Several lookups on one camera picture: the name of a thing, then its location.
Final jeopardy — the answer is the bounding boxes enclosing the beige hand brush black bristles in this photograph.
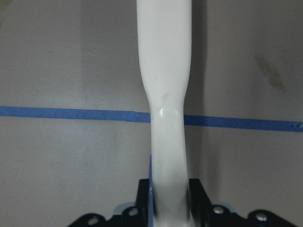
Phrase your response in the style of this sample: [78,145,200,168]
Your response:
[136,0,192,227]

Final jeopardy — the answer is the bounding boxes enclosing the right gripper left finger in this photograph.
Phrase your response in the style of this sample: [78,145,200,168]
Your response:
[69,179,153,227]

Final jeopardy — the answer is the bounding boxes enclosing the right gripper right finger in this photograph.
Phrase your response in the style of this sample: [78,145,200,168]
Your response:
[189,179,295,227]

